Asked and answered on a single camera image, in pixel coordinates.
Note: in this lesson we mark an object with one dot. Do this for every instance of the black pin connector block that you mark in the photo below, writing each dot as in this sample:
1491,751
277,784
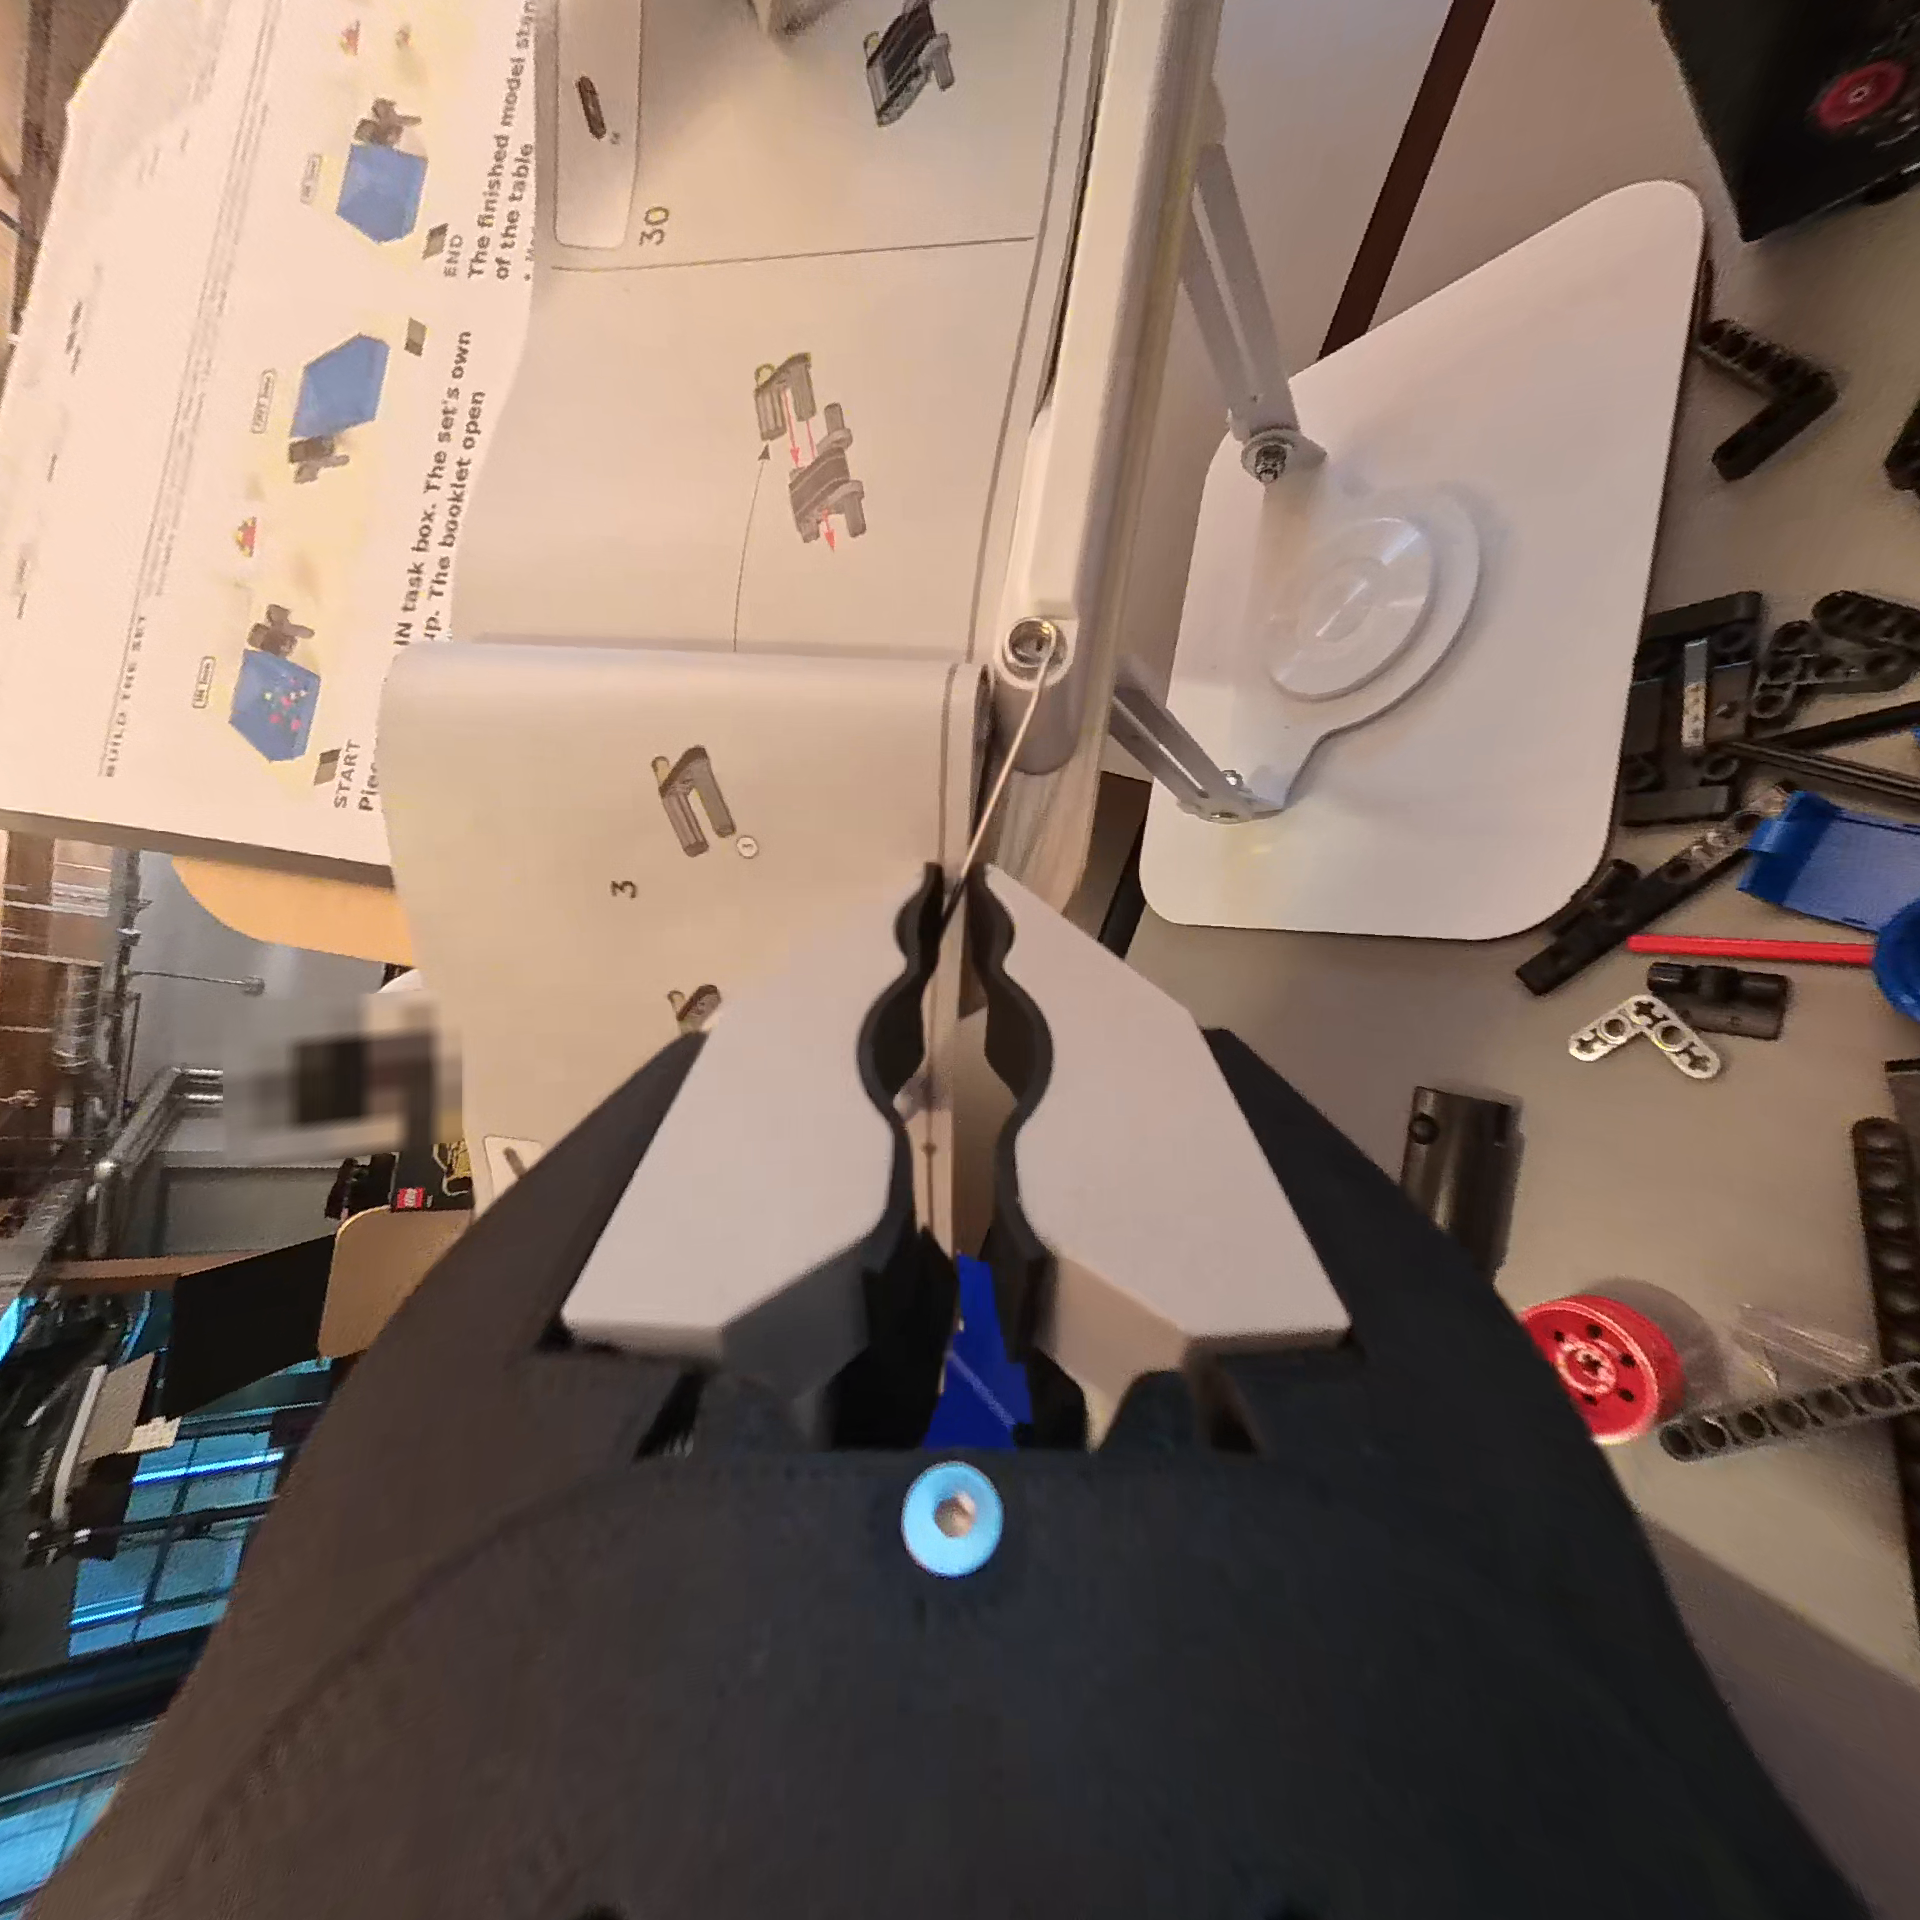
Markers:
1723,1001

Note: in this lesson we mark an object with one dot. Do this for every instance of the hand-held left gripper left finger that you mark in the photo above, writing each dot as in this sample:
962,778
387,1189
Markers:
734,1200

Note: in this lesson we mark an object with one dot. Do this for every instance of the clear plastic wrapper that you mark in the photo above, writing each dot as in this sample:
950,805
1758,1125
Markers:
1798,1341

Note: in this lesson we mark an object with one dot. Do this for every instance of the blue wheel rim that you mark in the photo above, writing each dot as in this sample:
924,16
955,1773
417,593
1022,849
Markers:
1902,960

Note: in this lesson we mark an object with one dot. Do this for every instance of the printed task sheet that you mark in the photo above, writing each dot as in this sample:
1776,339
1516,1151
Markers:
180,450

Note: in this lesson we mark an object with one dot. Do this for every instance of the red spoked wheel hub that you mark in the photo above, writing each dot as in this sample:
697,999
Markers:
1588,1372

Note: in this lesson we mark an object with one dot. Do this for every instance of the black cylinder piece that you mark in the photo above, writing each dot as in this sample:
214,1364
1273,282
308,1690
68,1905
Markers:
1464,1178

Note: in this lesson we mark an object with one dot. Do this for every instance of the black long studless beam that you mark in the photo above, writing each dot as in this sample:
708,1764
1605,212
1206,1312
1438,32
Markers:
1881,1244

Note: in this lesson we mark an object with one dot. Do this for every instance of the black angled beam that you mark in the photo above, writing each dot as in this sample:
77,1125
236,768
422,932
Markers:
1779,389

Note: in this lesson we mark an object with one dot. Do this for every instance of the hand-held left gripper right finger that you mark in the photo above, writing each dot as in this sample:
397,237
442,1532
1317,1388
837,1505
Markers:
1171,1200

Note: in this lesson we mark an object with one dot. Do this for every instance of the black double liftarm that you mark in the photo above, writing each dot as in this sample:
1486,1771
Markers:
1829,661

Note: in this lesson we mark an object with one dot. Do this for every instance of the printed toy truck set box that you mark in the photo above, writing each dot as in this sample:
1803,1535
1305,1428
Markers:
1786,105

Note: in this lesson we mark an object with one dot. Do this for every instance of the black rectangular frame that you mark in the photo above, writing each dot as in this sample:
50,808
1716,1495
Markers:
1688,704

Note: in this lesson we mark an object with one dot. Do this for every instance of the black thin axle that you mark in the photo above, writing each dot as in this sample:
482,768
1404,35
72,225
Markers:
1845,764

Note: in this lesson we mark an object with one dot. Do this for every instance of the blue fairing panel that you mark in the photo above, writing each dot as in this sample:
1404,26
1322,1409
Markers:
1829,849

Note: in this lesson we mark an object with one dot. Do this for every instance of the open instruction booklet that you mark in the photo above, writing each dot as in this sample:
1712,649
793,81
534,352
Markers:
840,450

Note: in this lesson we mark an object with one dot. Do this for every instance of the red axle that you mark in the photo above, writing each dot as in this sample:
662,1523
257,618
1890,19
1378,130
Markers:
1740,947

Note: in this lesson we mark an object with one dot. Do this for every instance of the white booklet stand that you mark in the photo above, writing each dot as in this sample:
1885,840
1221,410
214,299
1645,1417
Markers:
1500,599

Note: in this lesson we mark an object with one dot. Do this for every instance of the grey desk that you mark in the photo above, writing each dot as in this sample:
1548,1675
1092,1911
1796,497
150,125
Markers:
1348,1019

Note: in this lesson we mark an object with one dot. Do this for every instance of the grey thin angled liftarm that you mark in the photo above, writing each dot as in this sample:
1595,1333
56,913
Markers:
1642,1036

